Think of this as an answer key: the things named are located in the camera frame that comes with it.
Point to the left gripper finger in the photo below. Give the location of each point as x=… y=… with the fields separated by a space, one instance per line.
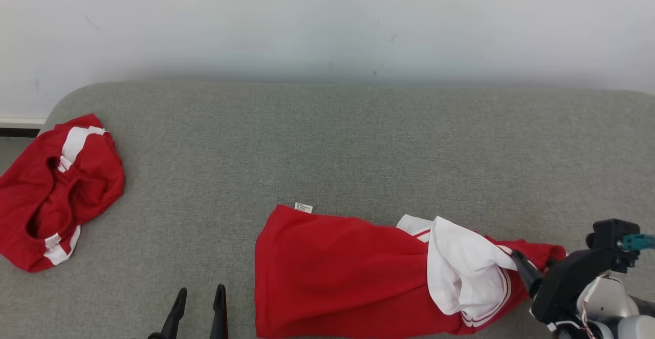
x=220 y=313
x=175 y=313

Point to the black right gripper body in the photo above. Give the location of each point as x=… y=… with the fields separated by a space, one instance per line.
x=563 y=288

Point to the red basketball jersey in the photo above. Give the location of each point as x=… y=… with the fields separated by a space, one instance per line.
x=337 y=272

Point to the red shorts with white stripes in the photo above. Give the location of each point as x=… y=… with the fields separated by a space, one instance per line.
x=30 y=190

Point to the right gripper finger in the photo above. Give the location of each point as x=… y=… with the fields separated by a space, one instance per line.
x=527 y=270

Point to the wall baseboard strip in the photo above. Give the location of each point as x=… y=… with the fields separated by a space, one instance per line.
x=20 y=122

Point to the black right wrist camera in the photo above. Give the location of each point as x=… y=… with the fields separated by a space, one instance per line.
x=611 y=236

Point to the grey fabric sofa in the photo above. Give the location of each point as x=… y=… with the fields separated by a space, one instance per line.
x=337 y=144

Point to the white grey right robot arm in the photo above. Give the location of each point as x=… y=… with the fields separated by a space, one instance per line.
x=611 y=295

